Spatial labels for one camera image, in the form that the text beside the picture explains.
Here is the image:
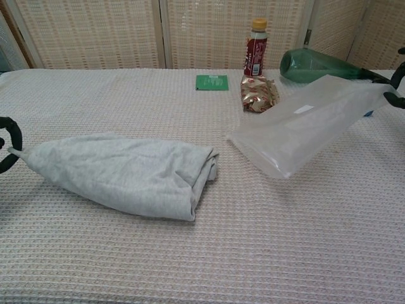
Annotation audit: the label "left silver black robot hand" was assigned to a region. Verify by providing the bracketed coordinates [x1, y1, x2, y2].
[0, 116, 25, 175]

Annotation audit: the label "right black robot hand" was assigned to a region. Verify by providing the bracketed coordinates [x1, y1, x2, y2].
[382, 47, 405, 110]

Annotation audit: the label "translucent plastic bag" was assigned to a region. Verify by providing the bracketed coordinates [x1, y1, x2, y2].
[227, 73, 397, 179]

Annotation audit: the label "white clothes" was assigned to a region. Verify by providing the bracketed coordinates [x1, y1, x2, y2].
[6, 132, 220, 222]

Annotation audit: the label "woven folding screen panel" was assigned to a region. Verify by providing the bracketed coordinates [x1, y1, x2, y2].
[159, 0, 315, 70]
[5, 0, 166, 70]
[346, 0, 405, 71]
[302, 0, 370, 64]

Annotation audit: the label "green glass vase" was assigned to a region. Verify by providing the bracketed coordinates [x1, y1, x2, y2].
[279, 48, 392, 86]

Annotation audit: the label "gold foil snack packet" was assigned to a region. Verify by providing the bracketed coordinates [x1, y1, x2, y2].
[240, 74, 281, 114]

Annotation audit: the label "yellow capped drink bottle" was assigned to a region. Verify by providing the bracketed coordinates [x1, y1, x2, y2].
[242, 18, 268, 77]

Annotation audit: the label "green square sachet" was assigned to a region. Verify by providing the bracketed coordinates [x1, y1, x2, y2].
[195, 74, 229, 92]

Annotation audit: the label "white waffle tablecloth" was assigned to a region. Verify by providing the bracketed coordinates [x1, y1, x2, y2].
[0, 67, 405, 304]

